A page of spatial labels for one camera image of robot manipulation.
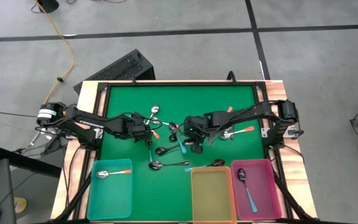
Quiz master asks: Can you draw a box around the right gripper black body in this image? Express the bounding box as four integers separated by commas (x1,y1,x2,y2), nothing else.
182,113,218,141

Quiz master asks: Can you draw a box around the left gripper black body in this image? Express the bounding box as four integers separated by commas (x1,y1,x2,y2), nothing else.
121,112,154,141

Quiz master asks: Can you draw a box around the green table mat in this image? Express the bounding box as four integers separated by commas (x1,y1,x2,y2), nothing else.
99,84,266,222

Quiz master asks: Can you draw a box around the orange plastic bin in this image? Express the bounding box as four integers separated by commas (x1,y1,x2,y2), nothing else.
190,166,238,224

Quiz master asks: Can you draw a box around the black perforated computer case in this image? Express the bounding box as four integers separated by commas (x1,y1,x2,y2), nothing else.
73,49,157,95

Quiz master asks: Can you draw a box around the teal plastic bin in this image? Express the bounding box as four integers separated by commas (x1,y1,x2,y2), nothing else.
86,158,134,221

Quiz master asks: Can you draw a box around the pink plastic bin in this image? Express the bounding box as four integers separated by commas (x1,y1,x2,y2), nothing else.
230,158,283,220

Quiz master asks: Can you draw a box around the black desk leg bar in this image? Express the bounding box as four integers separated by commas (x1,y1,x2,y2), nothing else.
0,145,62,179

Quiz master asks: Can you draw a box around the yellow tape roll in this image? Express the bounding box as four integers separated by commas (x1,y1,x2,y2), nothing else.
13,197,28,215

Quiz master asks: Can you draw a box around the black round stand base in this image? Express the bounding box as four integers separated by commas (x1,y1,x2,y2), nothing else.
37,0,60,14

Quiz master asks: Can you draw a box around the black aluminium rig frame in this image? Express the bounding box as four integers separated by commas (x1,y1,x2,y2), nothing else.
54,79,318,224

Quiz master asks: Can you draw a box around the thick yellow cable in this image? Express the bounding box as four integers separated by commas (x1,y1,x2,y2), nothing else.
34,0,76,105

